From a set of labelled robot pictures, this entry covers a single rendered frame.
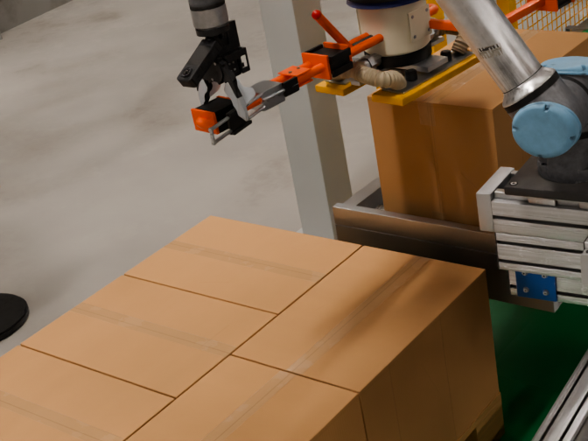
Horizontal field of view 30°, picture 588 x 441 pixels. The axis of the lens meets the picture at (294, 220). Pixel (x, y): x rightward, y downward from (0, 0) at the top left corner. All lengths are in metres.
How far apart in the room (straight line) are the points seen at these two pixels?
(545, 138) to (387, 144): 1.12
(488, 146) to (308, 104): 1.30
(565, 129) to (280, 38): 2.17
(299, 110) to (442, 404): 1.60
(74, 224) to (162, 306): 2.07
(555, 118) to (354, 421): 0.90
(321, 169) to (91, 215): 1.35
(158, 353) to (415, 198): 0.86
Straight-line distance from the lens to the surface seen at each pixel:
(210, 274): 3.16
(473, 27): 2.04
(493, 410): 3.15
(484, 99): 2.95
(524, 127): 2.05
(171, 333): 2.92
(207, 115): 2.37
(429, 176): 3.08
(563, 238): 2.30
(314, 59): 2.59
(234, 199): 4.94
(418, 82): 2.70
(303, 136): 4.18
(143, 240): 4.75
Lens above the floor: 2.01
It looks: 26 degrees down
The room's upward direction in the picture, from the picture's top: 11 degrees counter-clockwise
